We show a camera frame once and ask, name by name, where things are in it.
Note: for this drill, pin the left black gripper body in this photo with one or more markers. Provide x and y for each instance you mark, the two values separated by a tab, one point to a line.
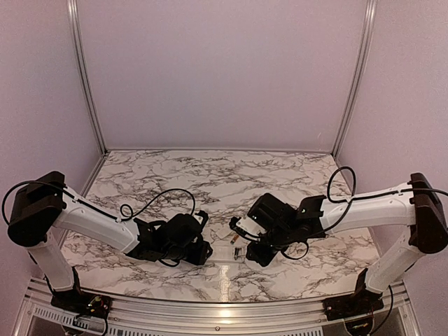
178	253

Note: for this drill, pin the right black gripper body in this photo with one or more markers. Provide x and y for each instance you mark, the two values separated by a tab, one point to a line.
265	257

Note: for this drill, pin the white battery cover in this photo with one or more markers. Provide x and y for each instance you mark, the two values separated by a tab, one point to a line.
223	233

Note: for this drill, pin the white remote control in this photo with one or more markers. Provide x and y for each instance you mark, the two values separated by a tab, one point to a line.
224	254

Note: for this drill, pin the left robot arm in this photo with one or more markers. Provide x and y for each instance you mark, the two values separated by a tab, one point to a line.
48	202

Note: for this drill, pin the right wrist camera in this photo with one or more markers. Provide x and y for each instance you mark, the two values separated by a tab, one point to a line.
246	227

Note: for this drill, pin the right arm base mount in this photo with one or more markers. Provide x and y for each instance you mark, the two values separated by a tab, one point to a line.
346	306

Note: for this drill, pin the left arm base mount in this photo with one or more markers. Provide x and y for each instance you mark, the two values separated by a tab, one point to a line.
85	304

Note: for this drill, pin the front aluminium rail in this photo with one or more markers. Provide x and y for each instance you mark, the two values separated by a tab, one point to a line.
143	316

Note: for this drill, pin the left aluminium frame post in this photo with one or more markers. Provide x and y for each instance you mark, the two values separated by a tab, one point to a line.
72	8

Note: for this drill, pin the aluminium frame post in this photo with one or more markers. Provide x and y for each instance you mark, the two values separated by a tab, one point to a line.
359	70
72	8

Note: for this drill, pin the right aluminium frame post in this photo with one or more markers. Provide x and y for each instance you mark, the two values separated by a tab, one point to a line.
359	70

